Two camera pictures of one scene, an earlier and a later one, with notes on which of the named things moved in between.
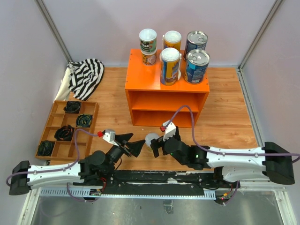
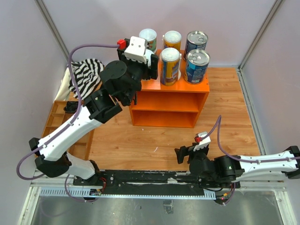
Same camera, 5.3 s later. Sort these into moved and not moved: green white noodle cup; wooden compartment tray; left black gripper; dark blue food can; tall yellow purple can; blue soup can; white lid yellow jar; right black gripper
Moved: left black gripper; white lid yellow jar; right black gripper
Not moved: tall yellow purple can; wooden compartment tray; dark blue food can; blue soup can; green white noodle cup
